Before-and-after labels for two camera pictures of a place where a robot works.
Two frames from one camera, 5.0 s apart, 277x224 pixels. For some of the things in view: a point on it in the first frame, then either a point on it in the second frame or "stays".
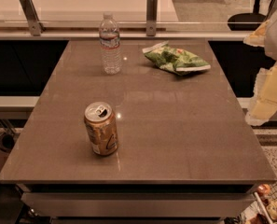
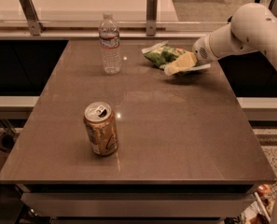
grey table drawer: (138, 204) stays
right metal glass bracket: (151, 14) stays
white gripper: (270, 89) -> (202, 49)
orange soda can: (102, 128) stays
